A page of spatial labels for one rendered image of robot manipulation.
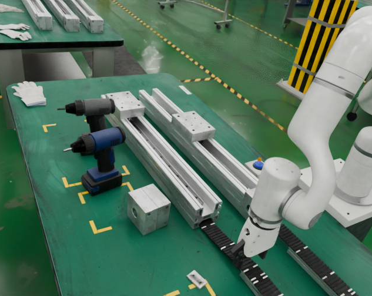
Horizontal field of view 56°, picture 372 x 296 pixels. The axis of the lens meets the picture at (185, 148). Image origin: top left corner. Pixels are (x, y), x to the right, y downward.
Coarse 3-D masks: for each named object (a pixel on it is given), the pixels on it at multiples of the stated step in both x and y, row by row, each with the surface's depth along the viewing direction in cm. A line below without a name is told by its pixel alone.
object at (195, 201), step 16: (128, 128) 138; (144, 128) 143; (128, 144) 141; (144, 144) 130; (160, 144) 133; (144, 160) 131; (160, 160) 123; (176, 160) 125; (160, 176) 121; (176, 176) 117; (192, 176) 118; (176, 192) 113; (192, 192) 115; (208, 192) 112; (192, 208) 107; (208, 208) 112; (192, 224) 109
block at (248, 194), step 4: (248, 192) 113; (252, 192) 114; (244, 196) 114; (248, 196) 113; (252, 196) 112; (244, 200) 115; (248, 200) 113; (244, 204) 115; (248, 204) 114; (240, 208) 118; (244, 208) 116; (248, 208) 114; (240, 212) 118; (244, 212) 116; (244, 216) 116; (248, 216) 115
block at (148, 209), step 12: (132, 192) 106; (144, 192) 106; (156, 192) 107; (132, 204) 105; (144, 204) 102; (156, 204) 103; (168, 204) 104; (132, 216) 107; (144, 216) 100; (156, 216) 103; (168, 216) 107; (144, 228) 103; (156, 228) 107
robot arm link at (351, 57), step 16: (368, 16) 69; (352, 32) 68; (368, 32) 67; (336, 48) 70; (352, 48) 68; (368, 48) 67; (336, 64) 70; (352, 64) 68; (368, 64) 69; (336, 80) 70; (352, 80) 69
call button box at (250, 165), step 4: (256, 160) 136; (244, 164) 133; (248, 164) 133; (252, 164) 133; (248, 168) 132; (252, 168) 131; (256, 168) 131; (252, 172) 130; (256, 172) 129; (260, 172) 130; (256, 176) 129
